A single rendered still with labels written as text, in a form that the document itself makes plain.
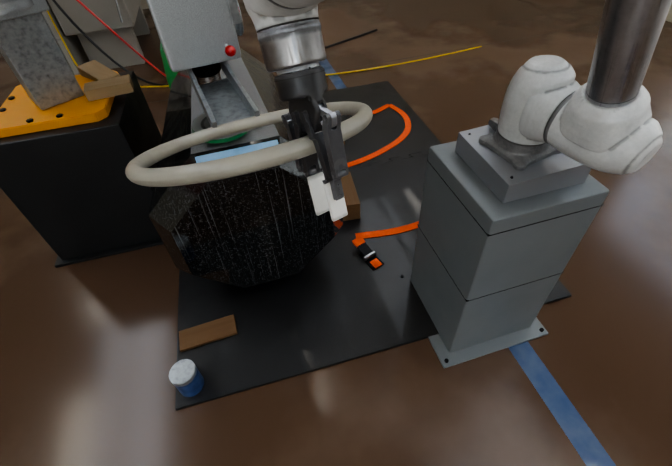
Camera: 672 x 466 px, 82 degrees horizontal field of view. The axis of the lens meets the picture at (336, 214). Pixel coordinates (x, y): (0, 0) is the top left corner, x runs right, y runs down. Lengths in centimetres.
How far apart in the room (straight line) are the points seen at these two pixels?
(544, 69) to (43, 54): 192
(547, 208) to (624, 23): 54
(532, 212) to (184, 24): 113
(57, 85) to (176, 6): 105
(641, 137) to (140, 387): 188
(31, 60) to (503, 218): 195
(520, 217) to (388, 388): 88
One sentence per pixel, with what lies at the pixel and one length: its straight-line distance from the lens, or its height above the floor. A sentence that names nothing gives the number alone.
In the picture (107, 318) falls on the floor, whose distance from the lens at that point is 220.
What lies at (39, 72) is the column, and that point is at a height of 93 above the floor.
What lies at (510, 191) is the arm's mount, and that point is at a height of 84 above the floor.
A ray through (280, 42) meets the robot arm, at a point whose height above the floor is 140.
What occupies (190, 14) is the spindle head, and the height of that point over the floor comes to 125.
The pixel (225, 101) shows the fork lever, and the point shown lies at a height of 106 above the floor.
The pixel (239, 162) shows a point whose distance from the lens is 58.
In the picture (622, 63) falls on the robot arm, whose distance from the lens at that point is 98.
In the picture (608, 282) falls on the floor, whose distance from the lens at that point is 229.
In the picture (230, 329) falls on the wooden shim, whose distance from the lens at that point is 187.
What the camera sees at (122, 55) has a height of 12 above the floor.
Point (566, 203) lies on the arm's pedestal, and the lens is 131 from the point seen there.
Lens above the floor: 158
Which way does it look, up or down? 44 degrees down
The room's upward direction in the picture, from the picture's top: 4 degrees counter-clockwise
